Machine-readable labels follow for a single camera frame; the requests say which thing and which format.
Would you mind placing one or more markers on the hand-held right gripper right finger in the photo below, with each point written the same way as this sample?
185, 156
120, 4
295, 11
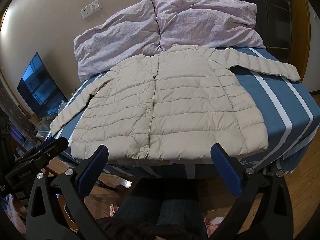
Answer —
225, 170

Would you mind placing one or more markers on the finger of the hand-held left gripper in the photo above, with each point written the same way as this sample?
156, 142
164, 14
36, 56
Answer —
50, 146

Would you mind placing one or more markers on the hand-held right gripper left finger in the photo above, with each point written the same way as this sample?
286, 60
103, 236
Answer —
93, 168

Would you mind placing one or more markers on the beige puffer jacket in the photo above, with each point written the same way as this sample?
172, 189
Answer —
175, 105

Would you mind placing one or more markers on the cluttered wooden shelf unit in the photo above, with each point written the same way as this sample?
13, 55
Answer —
22, 132

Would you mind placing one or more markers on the pink cloth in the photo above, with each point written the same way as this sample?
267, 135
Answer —
12, 212
220, 227

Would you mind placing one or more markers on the flat screen television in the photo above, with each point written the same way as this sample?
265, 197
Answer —
40, 87

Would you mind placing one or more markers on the person's legs in dark jeans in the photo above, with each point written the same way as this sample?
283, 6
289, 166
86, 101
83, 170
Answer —
160, 207

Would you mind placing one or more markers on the lavender crumpled cloth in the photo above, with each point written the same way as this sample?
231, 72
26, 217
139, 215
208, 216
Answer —
115, 40

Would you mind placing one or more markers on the lilac floral pillow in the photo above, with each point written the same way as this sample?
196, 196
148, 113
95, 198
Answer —
205, 22

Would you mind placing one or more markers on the white wall socket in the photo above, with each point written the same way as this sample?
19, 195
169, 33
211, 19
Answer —
85, 12

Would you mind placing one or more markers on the white wall switch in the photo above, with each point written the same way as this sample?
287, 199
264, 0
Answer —
95, 6

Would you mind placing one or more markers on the dark glass door wooden frame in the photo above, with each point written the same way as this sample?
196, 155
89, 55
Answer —
272, 17

